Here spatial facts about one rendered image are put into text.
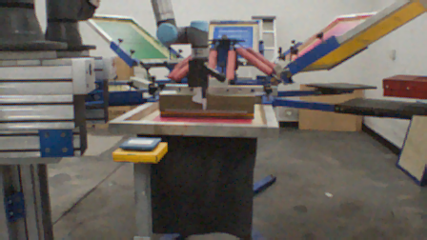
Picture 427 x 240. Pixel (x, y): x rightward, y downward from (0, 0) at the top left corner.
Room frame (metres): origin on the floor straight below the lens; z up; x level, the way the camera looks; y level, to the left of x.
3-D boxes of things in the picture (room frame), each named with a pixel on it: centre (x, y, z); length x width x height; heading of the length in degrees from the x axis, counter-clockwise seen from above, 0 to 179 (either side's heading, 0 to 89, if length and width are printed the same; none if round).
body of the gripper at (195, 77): (1.52, 0.04, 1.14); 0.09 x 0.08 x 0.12; 83
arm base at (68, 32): (1.45, 0.58, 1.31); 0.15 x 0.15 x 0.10
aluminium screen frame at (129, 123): (1.58, 0.01, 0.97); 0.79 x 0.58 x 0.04; 173
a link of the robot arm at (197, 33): (1.52, 0.04, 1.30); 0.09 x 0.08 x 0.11; 83
